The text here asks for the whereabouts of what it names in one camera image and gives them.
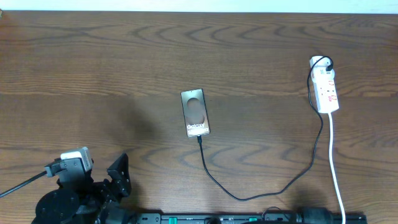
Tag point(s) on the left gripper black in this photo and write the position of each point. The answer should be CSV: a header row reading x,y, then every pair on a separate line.
x,y
123,182

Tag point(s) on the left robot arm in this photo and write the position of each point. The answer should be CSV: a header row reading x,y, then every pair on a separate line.
x,y
45,208

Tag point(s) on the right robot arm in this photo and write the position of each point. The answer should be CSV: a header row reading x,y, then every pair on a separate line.
x,y
314,215

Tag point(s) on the black USB plug adapter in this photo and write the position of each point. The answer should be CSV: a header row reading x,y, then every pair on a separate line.
x,y
329,67

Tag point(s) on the white power strip red switches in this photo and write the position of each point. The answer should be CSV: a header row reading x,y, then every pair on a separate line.
x,y
324,84

